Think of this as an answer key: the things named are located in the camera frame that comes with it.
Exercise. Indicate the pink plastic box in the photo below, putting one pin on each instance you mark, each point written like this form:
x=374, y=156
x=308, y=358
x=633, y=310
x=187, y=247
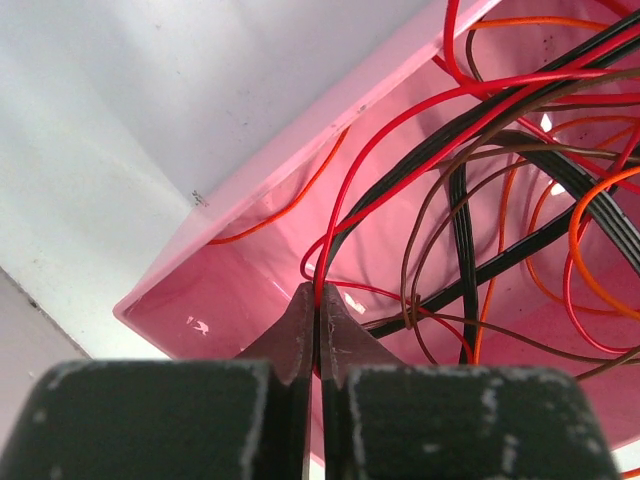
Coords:
x=243, y=146

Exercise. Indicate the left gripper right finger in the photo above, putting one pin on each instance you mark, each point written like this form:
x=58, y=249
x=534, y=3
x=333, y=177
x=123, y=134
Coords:
x=384, y=419

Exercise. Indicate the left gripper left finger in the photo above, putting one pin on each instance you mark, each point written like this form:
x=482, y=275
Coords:
x=242, y=418

